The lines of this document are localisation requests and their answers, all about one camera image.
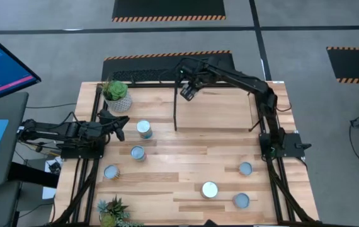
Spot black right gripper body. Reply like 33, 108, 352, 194
176, 59, 210, 88

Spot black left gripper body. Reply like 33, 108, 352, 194
99, 109, 120, 135

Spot teal label tin can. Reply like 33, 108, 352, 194
135, 119, 154, 140

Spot magenta green label tin can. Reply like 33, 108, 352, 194
130, 144, 147, 163

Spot yellow label tin can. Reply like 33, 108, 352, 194
103, 164, 121, 181

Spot wide orange label tin can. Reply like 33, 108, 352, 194
200, 180, 219, 200

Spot green succulent in white pot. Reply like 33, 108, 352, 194
101, 79, 134, 114

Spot black perforated panel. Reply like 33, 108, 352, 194
111, 68, 176, 83

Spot black hazard striped floor mat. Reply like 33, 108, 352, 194
326, 46, 359, 85
101, 50, 237, 83
111, 0, 227, 23

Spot mixed succulent arrangement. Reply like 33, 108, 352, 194
96, 195, 145, 227

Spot white paper sheets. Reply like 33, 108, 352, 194
42, 157, 64, 200

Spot black desk base beam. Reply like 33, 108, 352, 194
8, 161, 60, 189

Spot dark grey desk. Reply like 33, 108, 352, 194
0, 91, 30, 190

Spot wooden shelf with black frame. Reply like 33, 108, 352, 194
172, 80, 264, 133

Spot black aluminium rig frame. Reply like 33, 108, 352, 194
50, 80, 324, 227

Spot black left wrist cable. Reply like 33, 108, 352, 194
60, 111, 84, 127

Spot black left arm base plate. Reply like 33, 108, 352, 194
60, 134, 106, 160

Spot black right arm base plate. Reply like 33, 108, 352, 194
259, 132, 312, 158

